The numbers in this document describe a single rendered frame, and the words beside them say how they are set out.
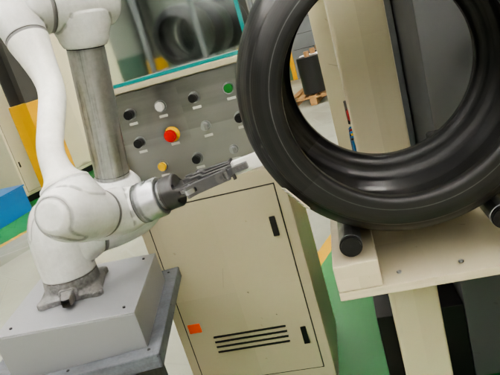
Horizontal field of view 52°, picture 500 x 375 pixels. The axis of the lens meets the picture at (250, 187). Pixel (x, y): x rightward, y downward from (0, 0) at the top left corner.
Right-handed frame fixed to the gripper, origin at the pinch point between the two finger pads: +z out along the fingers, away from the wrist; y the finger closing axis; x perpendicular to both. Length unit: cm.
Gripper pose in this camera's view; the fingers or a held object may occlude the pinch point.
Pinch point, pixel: (248, 162)
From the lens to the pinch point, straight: 107.5
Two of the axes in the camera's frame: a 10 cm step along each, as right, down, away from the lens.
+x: 3.9, 8.8, 2.7
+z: 9.1, -3.4, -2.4
